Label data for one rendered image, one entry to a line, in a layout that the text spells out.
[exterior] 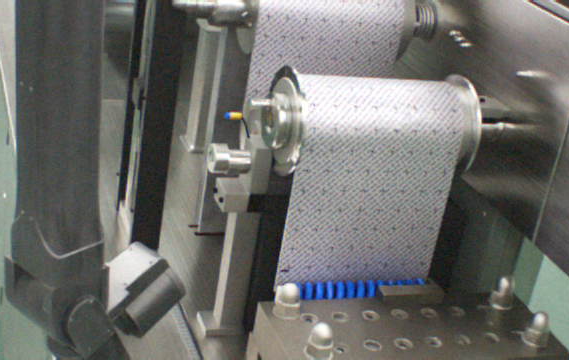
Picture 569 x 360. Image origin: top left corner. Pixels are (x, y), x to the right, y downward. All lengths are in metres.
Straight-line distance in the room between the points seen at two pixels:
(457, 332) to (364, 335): 0.14
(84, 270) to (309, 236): 0.58
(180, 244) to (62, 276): 0.92
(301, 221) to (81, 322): 0.56
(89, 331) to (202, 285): 0.77
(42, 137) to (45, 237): 0.08
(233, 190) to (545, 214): 0.43
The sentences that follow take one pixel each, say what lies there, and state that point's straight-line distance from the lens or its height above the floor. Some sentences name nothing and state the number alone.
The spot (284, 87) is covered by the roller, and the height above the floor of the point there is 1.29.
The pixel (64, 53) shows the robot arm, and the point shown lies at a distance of 0.68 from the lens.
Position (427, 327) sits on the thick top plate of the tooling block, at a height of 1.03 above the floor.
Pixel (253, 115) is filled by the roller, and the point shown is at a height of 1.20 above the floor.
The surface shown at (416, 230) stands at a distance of 1.36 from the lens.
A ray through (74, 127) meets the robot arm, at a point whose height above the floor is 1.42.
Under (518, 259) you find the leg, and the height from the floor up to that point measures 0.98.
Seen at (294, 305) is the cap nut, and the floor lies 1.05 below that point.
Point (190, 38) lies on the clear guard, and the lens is 2.25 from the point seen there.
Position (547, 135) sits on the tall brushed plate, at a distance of 1.33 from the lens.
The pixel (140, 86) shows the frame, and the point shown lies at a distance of 1.57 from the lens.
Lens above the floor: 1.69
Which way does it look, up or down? 24 degrees down
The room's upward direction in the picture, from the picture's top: 10 degrees clockwise
